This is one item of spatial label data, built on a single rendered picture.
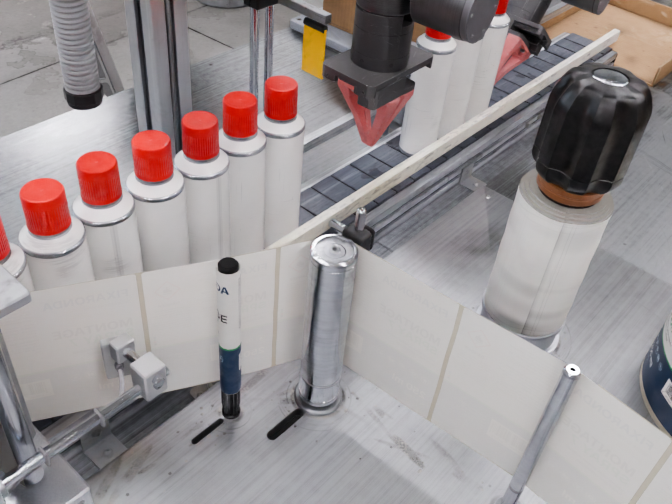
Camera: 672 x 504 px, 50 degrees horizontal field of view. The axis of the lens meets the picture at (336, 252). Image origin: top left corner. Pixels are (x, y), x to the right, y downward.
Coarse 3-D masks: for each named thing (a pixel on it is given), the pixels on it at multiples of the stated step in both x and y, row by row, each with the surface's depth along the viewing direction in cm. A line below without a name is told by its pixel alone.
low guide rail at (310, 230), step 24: (600, 48) 126; (552, 72) 115; (528, 96) 111; (480, 120) 102; (432, 144) 96; (456, 144) 99; (408, 168) 92; (360, 192) 86; (384, 192) 90; (336, 216) 84; (288, 240) 79
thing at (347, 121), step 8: (552, 8) 122; (560, 8) 123; (568, 8) 126; (544, 16) 119; (552, 16) 122; (376, 112) 94; (336, 120) 89; (344, 120) 89; (352, 120) 90; (320, 128) 88; (328, 128) 88; (336, 128) 88; (344, 128) 90; (304, 136) 86; (312, 136) 86; (320, 136) 86; (328, 136) 88; (304, 144) 85; (312, 144) 86; (304, 152) 86
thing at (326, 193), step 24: (552, 48) 129; (576, 48) 130; (528, 72) 122; (504, 96) 115; (504, 120) 109; (384, 144) 101; (360, 168) 96; (384, 168) 97; (432, 168) 98; (312, 192) 91; (336, 192) 92; (312, 216) 88
